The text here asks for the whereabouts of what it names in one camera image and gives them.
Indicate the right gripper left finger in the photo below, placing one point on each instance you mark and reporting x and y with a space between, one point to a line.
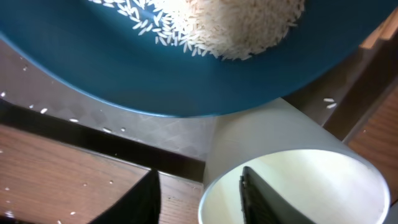
140 205

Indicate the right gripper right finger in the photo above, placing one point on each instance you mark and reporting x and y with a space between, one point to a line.
261 204

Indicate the white cup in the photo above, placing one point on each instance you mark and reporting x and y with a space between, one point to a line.
311 169

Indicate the brown serving tray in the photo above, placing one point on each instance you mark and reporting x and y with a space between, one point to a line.
340 101

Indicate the dark blue plate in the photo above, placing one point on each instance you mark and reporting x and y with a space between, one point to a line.
94 50

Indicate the pile of white rice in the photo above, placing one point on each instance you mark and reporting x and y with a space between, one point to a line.
226 29

